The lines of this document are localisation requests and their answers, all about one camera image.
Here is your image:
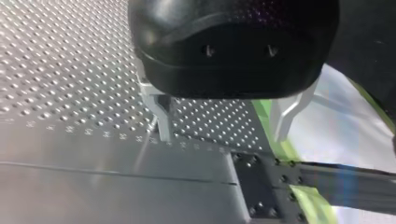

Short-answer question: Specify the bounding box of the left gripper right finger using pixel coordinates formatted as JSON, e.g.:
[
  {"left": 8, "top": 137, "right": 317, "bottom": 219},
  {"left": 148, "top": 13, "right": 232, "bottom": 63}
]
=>
[{"left": 269, "top": 77, "right": 321, "bottom": 144}]

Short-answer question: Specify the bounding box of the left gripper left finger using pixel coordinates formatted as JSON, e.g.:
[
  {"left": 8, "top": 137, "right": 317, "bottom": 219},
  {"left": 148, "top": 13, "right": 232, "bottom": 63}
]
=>
[{"left": 135, "top": 58, "right": 174, "bottom": 143}]

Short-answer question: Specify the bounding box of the black panel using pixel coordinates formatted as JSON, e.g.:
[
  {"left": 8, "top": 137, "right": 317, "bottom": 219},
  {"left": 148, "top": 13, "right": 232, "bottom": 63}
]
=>
[{"left": 325, "top": 0, "right": 396, "bottom": 135}]

